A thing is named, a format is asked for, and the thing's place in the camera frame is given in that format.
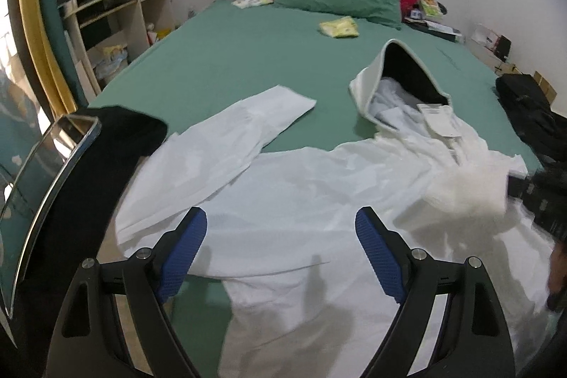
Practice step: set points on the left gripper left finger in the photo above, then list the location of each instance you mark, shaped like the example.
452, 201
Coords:
88, 339

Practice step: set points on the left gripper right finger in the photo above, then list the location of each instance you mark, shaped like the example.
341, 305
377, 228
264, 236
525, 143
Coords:
473, 340

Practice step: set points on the white hooded garment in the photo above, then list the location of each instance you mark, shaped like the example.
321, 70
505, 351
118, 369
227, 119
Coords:
281, 226

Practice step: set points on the black clothes pile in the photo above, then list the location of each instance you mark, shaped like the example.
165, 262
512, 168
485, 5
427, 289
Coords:
532, 118

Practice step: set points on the black garment under tablet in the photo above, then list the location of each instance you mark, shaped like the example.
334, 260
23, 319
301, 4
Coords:
77, 221

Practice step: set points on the white bedside box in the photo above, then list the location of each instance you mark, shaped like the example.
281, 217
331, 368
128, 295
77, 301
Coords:
485, 45

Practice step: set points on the books and items stack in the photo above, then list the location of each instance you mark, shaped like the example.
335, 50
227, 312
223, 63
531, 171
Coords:
427, 16

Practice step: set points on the yellow packet on bed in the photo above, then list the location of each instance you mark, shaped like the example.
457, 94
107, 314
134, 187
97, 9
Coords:
344, 27

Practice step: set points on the beige wooden desk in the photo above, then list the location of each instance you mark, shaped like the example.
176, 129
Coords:
105, 36

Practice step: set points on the green bed sheet mattress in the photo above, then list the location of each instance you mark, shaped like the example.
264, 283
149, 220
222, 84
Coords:
225, 55

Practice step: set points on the white printed packet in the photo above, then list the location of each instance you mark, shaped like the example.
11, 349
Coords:
246, 4

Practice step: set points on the teal and gold curtain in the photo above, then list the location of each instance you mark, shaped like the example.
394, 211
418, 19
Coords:
54, 68

